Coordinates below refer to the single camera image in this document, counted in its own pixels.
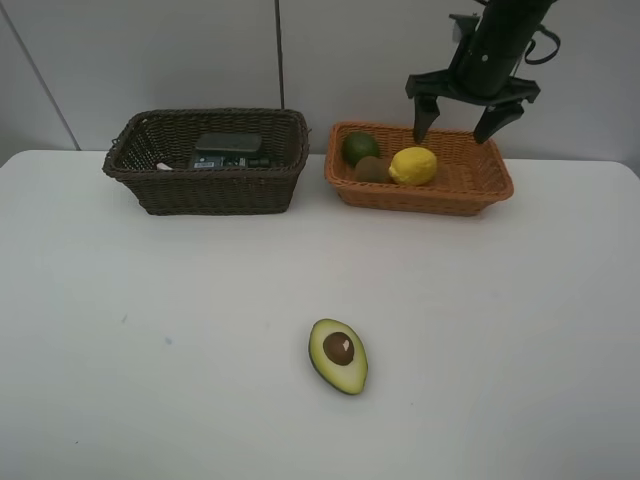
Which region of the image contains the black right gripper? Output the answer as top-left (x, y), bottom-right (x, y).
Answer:
top-left (405, 69), bottom-right (540, 144)

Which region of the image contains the yellow lemon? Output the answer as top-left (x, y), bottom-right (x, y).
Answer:
top-left (389, 147), bottom-right (438, 186)

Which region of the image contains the brown kiwi fruit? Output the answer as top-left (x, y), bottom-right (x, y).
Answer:
top-left (353, 156), bottom-right (392, 184)

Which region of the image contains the green lime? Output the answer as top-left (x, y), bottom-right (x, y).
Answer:
top-left (341, 131), bottom-right (380, 168)

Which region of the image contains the dark grey felt eraser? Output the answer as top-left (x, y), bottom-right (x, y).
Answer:
top-left (195, 133), bottom-right (262, 155)

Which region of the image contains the dark green pump bottle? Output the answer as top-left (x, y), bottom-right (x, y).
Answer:
top-left (188, 152), bottom-right (271, 170)

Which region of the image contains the halved avocado with pit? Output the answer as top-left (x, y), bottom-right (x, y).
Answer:
top-left (308, 319), bottom-right (368, 395)

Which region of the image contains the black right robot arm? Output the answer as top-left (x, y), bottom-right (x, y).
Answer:
top-left (405, 0), bottom-right (561, 144)

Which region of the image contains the orange wicker basket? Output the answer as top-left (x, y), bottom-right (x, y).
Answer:
top-left (324, 122), bottom-right (514, 216)

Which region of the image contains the dark brown wicker basket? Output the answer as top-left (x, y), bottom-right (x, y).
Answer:
top-left (103, 108), bottom-right (309, 216)

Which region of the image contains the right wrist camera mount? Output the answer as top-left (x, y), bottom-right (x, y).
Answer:
top-left (449, 13), bottom-right (481, 44)

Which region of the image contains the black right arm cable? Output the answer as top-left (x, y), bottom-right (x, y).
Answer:
top-left (522, 19), bottom-right (561, 66)

